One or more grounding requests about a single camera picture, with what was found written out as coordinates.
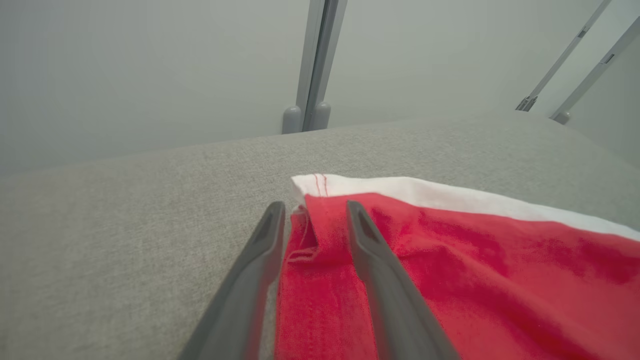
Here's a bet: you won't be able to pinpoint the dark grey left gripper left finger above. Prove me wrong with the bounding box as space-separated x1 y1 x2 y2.
177 201 287 360

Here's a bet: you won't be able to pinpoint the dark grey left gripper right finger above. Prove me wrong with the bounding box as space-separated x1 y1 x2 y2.
346 200 461 360

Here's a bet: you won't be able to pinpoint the red white-trimmed shorts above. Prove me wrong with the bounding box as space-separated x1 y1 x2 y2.
274 173 640 360

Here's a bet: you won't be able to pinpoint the grey double partition post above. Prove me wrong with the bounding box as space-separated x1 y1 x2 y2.
281 0 349 135

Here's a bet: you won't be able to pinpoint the grey partition post bracket foot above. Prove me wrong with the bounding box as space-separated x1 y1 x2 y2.
515 0 613 112

